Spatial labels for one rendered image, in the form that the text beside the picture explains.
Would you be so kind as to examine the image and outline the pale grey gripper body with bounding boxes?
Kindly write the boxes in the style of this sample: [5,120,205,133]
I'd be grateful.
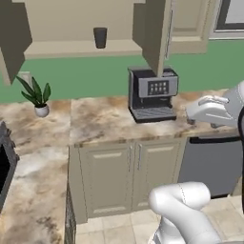
[185,95,239,127]

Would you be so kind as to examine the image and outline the beige base cabinet door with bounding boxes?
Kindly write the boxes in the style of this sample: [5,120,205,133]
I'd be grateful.
[78,142,134,219]
[132,138,187,212]

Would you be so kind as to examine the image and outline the dark glass cup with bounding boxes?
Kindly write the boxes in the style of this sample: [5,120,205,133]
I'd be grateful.
[92,27,109,50]

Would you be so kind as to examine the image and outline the grey dishwasher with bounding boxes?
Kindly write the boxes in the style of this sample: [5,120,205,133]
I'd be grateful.
[176,135,244,200]

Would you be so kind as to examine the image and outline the black and grey coffee machine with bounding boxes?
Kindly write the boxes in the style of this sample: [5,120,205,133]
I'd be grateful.
[127,66,179,124]

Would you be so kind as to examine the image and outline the white framed window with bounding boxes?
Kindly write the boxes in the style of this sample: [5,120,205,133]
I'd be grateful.
[209,0,244,41]

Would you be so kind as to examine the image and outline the green plant in white pot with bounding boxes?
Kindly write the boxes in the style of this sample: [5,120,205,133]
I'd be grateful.
[15,74,52,119]

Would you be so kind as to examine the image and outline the dark grey stove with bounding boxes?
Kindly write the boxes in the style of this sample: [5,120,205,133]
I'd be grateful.
[0,120,21,214]

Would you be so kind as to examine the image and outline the black dishwasher handle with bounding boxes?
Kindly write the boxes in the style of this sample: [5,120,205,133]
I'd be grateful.
[189,135,243,145]

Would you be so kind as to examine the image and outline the silver base cabinet door handle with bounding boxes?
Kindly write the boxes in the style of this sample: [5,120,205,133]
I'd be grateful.
[128,145,134,173]
[136,143,143,172]

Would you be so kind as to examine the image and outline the silver wall cabinet door handle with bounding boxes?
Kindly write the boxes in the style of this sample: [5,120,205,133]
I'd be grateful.
[164,9,174,60]

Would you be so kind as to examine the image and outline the beige closed wall cabinet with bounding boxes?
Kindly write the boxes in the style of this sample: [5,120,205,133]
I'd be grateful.
[170,0,221,55]

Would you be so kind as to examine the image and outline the beige wall cabinet door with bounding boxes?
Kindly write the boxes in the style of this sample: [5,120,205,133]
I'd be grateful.
[0,0,33,87]
[132,0,176,78]

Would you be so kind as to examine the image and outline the beige open wall cabinet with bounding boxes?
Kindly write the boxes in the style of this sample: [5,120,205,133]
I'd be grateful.
[12,0,148,61]

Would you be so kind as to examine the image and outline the white wall outlet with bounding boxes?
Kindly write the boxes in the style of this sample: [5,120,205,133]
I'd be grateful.
[16,71,33,86]

